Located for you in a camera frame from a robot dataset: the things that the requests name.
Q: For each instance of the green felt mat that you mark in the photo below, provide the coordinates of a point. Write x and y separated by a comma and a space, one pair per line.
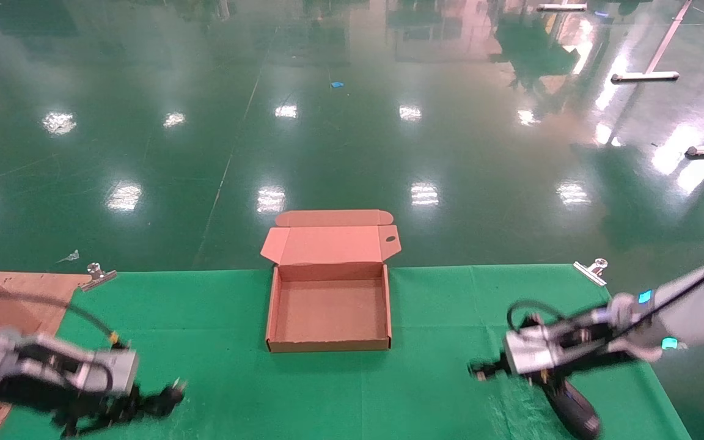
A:
327, 397

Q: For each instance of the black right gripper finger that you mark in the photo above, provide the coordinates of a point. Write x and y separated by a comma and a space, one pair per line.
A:
575, 412
502, 368

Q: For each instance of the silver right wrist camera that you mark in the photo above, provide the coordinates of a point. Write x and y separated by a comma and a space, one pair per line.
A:
529, 351

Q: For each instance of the grey floor scrap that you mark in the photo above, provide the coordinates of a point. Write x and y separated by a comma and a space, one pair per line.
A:
69, 256

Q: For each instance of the white stand foot with pole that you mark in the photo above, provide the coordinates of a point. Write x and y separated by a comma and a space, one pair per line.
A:
642, 76

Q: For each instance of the silver binder clip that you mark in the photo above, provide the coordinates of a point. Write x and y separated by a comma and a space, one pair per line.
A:
96, 275
593, 271

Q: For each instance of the flat open cardboard box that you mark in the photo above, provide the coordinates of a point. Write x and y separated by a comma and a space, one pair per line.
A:
327, 244

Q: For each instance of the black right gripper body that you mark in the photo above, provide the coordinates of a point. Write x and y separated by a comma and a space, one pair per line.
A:
590, 351

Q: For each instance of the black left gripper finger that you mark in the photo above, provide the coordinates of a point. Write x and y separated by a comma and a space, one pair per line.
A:
153, 404
92, 426

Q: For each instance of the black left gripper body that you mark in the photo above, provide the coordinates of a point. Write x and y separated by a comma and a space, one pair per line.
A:
65, 400

